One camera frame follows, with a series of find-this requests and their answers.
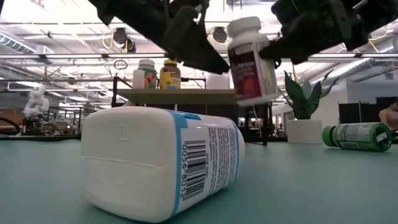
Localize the amber bottle yellow cap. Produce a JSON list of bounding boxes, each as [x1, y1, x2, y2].
[[159, 58, 182, 90]]

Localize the wooden shelf black metal frame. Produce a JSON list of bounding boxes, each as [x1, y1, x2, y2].
[[111, 75, 274, 146]]

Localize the person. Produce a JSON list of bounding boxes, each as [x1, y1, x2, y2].
[[378, 102, 398, 131]]

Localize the large white bottle blue label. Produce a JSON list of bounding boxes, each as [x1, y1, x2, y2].
[[80, 105, 246, 223]]

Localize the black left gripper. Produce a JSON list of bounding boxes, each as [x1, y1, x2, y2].
[[130, 0, 231, 75]]

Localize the green table mat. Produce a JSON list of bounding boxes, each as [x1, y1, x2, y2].
[[0, 138, 398, 224]]

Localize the long horizontal light bar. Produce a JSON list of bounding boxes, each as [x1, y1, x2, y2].
[[0, 52, 398, 60]]

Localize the black ceiling cable reel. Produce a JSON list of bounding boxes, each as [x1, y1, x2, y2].
[[212, 26, 228, 44], [112, 27, 137, 54]]

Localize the small translucent white bottle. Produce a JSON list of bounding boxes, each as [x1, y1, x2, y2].
[[131, 68, 146, 90]]

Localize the white round plant pot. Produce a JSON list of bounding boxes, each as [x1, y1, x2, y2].
[[286, 119, 323, 144]]

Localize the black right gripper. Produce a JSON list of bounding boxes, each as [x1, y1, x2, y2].
[[259, 0, 371, 65]]

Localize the white bottle maroon label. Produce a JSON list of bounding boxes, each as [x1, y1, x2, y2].
[[226, 16, 280, 108]]

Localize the green snake plant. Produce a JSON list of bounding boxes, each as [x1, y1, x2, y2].
[[273, 68, 341, 121]]

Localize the black room partition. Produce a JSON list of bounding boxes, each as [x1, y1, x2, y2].
[[338, 96, 398, 124]]

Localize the silver ventilation duct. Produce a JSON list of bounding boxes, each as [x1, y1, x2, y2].
[[310, 40, 398, 90]]

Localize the green bottle green cap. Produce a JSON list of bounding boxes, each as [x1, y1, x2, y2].
[[322, 121, 393, 152]]

